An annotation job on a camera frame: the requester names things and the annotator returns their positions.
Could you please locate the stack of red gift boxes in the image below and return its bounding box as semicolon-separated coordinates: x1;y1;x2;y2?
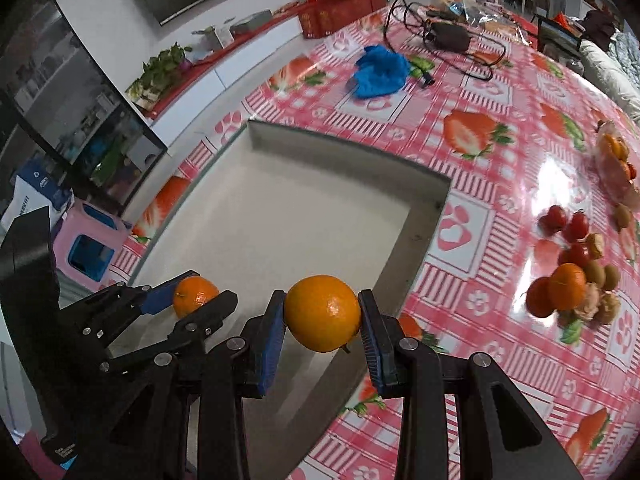
299;0;390;39

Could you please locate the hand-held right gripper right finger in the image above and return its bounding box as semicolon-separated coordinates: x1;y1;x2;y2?
356;288;587;480

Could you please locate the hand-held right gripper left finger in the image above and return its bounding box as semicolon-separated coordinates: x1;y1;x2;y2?
100;289;288;480

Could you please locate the grey sofa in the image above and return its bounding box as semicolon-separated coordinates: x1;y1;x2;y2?
577;10;640;121

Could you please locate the patterned grey blanket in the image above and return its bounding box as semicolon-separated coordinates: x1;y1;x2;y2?
607;30;640;86

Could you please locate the pink stool with blue inset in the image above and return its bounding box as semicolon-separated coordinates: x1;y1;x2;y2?
52;200;133;292

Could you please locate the black power adapter with cable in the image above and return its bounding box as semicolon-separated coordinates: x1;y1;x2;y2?
382;0;511;88

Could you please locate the white shallow tray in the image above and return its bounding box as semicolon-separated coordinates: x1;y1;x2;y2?
127;120;452;476

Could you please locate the dark maroon jacket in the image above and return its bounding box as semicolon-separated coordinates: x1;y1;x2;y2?
582;7;623;36

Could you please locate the large orange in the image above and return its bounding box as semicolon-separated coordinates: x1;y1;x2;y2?
284;275;362;353

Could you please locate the white television cabinet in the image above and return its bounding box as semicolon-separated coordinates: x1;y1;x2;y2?
147;10;303;147

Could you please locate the blue crumpled cloth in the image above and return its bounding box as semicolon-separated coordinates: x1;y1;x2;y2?
351;44;412;100

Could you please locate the small white box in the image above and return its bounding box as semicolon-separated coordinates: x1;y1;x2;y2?
207;25;236;51

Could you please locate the grey flat box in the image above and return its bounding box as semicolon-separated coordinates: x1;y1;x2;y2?
232;12;273;36

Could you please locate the black framed glass door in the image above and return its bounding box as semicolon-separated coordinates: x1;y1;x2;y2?
0;0;168;211

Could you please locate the small orange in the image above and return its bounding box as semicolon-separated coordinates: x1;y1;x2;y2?
173;276;221;319

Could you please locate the green potted plant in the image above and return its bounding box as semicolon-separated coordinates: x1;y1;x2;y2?
125;44;193;107

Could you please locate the black framed chair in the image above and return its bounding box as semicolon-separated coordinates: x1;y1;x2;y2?
537;16;583;58

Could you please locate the clear plastic bag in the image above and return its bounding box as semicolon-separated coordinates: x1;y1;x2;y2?
430;0;506;26

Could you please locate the white and blue carton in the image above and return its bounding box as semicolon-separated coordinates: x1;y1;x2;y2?
0;160;76;233

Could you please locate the clear glass bowl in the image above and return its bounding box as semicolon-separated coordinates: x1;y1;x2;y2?
594;119;640;203

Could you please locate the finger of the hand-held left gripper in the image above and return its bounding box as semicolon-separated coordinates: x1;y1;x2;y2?
62;269;202;347
99;290;239;375

